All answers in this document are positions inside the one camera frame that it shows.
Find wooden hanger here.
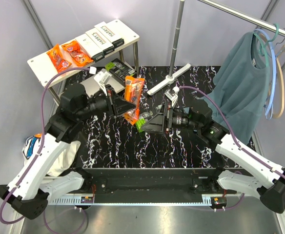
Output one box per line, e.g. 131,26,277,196
257,26,285,119

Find white printed cloth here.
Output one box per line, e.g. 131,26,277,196
22,134,81,176

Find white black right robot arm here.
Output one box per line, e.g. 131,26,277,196
141,100,285,214

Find white Harry's box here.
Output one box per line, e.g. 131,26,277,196
85,28,115,55
95,21,124,48

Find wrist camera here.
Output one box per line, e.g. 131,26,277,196
94,69,112,94
164,86,180,108

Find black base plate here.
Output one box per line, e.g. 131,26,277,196
63,167,238,204

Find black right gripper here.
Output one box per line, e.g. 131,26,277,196
141,101,201,135

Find green black razor box shelved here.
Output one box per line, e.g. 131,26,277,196
105,58,136,85

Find aluminium frame rail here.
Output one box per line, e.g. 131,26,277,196
49,193,227,207

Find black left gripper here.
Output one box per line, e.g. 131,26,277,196
77,84,136,120

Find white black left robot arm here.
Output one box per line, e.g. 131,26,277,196
0,84,136,220

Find teal t-shirt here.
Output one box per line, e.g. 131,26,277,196
203,32,271,144

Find clothes rack stand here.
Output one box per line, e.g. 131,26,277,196
147,0,285,96

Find white H razor box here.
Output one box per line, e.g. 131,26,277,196
75,34,105,62

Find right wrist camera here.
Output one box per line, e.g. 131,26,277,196
164,86,180,108

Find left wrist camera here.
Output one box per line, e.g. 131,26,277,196
94,69,112,94

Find green black razor box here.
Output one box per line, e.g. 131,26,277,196
135,111,156,133

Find white two-tier shelf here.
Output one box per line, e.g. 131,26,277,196
27,19,142,103

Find teal hanger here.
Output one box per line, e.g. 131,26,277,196
253,23,279,70

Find orange razor pack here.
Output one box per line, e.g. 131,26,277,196
61,40,93,67
46,44,72,73
124,76,145,125

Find blue hanger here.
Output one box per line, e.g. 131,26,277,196
254,28,285,120

